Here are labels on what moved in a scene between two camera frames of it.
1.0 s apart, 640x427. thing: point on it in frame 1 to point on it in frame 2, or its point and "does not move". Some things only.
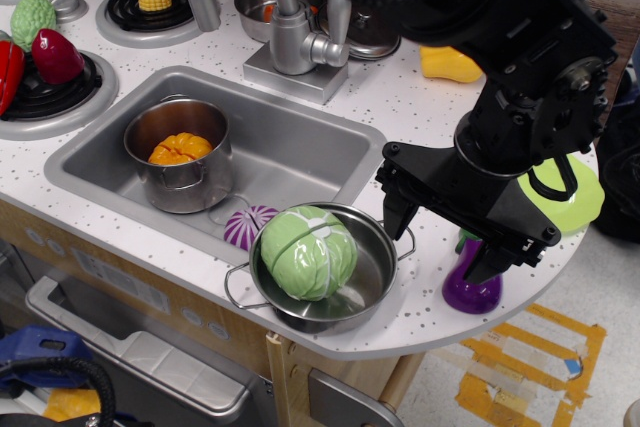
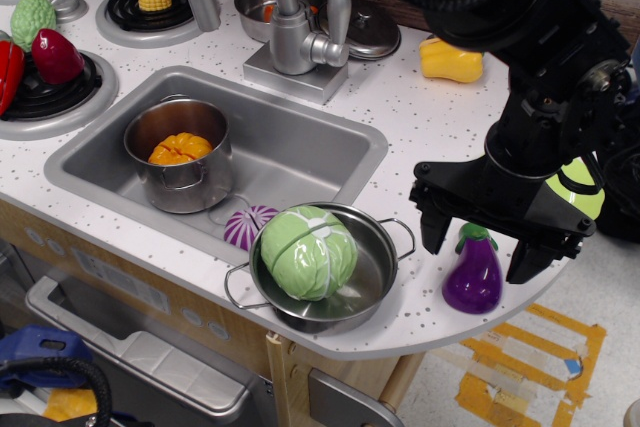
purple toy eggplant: (465, 296) does not move
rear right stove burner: (120, 21) does not move
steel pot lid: (374, 33) does not move
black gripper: (500, 213) to (531, 209)
